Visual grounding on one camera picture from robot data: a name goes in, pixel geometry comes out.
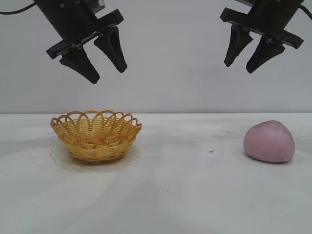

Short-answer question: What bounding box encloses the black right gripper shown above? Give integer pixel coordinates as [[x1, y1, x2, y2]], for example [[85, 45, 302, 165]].
[[220, 0, 307, 73]]

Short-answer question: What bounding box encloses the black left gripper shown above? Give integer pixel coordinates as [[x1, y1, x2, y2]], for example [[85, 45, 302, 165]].
[[34, 0, 128, 85]]

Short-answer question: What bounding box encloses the yellow woven plastic basket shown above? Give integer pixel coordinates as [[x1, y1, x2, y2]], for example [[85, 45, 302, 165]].
[[50, 110, 143, 164]]

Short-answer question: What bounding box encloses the pink soft peach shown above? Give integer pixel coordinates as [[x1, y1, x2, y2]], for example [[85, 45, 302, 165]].
[[243, 119, 295, 163]]

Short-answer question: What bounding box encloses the black right camera cable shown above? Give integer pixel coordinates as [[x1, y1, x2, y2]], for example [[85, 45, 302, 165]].
[[299, 4, 312, 16]]

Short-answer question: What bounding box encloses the black camera cable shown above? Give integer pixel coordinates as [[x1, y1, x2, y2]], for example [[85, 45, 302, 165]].
[[0, 2, 37, 15], [299, 4, 312, 16]]

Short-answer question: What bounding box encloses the black left camera cable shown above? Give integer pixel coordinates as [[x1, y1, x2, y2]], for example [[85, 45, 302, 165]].
[[0, 2, 37, 15]]

